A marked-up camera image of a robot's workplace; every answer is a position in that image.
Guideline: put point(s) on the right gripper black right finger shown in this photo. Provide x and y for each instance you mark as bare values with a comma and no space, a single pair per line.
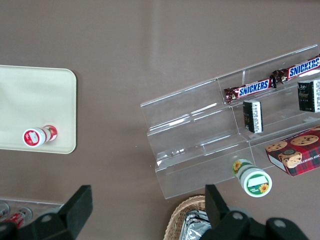
220,215

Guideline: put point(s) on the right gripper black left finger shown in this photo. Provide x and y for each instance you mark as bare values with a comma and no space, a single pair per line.
75,215

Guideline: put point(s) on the oval light wicker basket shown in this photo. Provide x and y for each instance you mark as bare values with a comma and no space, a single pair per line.
180,210

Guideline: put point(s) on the beige plastic tray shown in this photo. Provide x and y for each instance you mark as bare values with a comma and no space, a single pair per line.
37,100

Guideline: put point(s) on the clear acrylic bottle rack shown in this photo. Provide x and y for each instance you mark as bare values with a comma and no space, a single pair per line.
50,207

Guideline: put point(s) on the stacked aluminium foil trays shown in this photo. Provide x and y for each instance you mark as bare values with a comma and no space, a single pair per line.
195,225

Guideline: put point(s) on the green lidded sunflower jar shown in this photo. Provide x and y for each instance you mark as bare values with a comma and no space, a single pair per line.
255,183

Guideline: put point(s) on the clear acrylic stepped shelf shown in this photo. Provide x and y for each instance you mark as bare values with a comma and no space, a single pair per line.
190,140
280,120

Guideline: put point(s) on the red lidded yogurt jar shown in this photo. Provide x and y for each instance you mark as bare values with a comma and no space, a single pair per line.
35,136

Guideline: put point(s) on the red tartan cookie box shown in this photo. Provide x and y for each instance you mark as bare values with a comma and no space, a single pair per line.
300,155

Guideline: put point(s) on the small black white box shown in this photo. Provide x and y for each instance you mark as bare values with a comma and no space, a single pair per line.
308,96
253,116

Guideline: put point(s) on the Snickers chocolate bar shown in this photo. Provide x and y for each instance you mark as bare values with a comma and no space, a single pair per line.
300,70
250,88

